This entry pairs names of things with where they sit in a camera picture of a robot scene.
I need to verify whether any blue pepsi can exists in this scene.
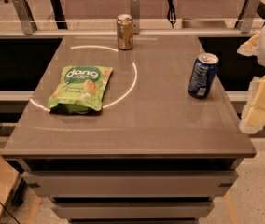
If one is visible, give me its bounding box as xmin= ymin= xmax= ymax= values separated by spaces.
xmin=188 ymin=53 xmax=219 ymax=98

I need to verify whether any gold soda can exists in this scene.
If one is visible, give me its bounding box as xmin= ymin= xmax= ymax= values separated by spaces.
xmin=116 ymin=14 xmax=133 ymax=50

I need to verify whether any grey drawer cabinet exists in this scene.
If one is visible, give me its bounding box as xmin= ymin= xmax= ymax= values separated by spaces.
xmin=3 ymin=35 xmax=255 ymax=224

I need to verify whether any green dang chips bag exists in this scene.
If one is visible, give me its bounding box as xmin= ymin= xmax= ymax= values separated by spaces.
xmin=48 ymin=65 xmax=113 ymax=114

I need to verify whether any right metal bracket post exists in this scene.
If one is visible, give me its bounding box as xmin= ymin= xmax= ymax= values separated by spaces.
xmin=239 ymin=0 xmax=260 ymax=33

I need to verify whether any metal bracket post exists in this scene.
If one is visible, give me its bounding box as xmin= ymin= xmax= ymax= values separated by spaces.
xmin=130 ymin=0 xmax=140 ymax=35
xmin=11 ymin=0 xmax=37 ymax=35
xmin=239 ymin=0 xmax=260 ymax=33

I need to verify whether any hanging black cable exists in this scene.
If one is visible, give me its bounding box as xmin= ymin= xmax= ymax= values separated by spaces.
xmin=165 ymin=0 xmax=177 ymax=29

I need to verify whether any middle metal bracket post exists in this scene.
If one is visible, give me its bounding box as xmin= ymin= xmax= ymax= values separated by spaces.
xmin=130 ymin=0 xmax=140 ymax=35

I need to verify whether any left metal bracket post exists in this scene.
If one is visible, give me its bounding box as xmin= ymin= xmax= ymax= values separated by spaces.
xmin=11 ymin=0 xmax=37 ymax=35

